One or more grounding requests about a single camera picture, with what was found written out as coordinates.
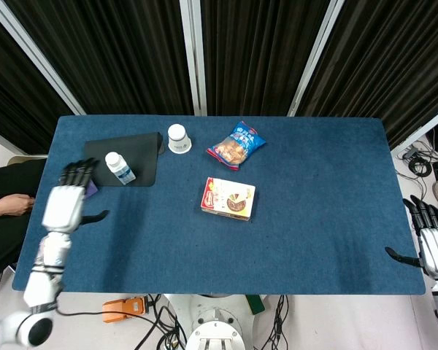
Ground black mouse pad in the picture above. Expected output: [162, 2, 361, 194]
[84, 131, 166, 187]

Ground black floor cable bundle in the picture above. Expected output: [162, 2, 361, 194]
[134, 294, 188, 350]
[261, 294, 290, 350]

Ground person black clothing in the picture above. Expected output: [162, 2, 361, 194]
[0, 159, 47, 281]

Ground blue snack bag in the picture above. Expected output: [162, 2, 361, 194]
[205, 120, 267, 172]

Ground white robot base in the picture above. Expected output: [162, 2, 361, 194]
[164, 294, 267, 350]

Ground yellow red cookie box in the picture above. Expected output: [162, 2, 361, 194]
[200, 176, 256, 222]

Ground green block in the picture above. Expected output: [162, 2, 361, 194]
[245, 294, 266, 315]

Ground orange foot pedal box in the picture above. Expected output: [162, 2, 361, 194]
[101, 297, 149, 324]

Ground white paper cup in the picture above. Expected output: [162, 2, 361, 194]
[167, 123, 193, 155]

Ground white frame post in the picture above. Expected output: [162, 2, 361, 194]
[287, 0, 346, 117]
[179, 0, 208, 117]
[390, 104, 438, 157]
[0, 0, 87, 117]

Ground person bare hand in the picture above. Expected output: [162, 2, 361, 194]
[0, 193, 36, 222]

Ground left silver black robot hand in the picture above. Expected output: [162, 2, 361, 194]
[42, 157, 110, 234]

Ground beige chair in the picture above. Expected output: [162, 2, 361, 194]
[7, 155, 48, 167]

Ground purple foam cube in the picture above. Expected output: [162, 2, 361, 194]
[83, 177, 99, 200]

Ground white plastic bottle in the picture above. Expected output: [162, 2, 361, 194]
[104, 151, 137, 187]

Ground black coiled cable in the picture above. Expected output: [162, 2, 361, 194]
[407, 158, 433, 179]

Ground blue table cloth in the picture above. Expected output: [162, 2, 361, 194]
[12, 114, 426, 296]

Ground black curtain panel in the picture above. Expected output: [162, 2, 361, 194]
[196, 0, 331, 117]
[0, 7, 74, 155]
[297, 0, 438, 149]
[5, 0, 195, 116]

